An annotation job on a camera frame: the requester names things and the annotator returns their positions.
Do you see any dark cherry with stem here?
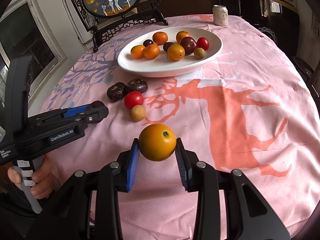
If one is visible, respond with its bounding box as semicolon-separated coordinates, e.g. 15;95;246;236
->
143;39;153;47

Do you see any round black stool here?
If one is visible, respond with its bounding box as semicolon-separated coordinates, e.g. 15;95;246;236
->
292;56;314;82

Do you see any person's left hand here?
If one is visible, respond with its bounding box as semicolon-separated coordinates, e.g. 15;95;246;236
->
8;157;56;199

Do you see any white oval plate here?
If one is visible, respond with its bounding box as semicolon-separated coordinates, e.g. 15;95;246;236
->
117;27;223;77

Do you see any large bumpy orange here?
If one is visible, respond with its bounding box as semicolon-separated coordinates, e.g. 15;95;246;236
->
144;44;160;60

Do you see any smooth orange fruit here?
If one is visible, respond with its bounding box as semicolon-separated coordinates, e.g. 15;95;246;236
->
130;45;145;59

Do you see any dark red plum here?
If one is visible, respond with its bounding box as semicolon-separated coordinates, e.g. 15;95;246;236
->
180;36;197;55

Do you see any greenish yellow round fruit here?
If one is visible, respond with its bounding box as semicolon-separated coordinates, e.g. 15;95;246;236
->
138;124;176;161

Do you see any tan longan fruit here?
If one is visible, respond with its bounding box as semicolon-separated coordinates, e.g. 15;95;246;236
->
129;105;146;122
194;48;206;60

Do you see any white beverage can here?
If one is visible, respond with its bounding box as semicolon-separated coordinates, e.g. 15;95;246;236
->
213;5;228;27

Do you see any yellow orange round fruit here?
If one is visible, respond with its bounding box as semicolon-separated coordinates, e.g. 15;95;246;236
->
167;44;185;61

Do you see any red cherry tomato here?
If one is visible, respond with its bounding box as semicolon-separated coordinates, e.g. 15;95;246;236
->
197;37;210;51
124;91;144;109

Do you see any pink printed tablecloth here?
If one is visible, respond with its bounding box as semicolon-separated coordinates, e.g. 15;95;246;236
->
41;15;319;236

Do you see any mandarin with stem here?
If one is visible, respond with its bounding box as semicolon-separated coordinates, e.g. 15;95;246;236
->
176;30;190;44

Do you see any small mandarin orange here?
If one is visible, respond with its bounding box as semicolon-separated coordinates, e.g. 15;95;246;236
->
152;31;168;45

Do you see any round deer screen ornament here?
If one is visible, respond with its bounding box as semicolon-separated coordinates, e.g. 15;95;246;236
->
71;0;168;53

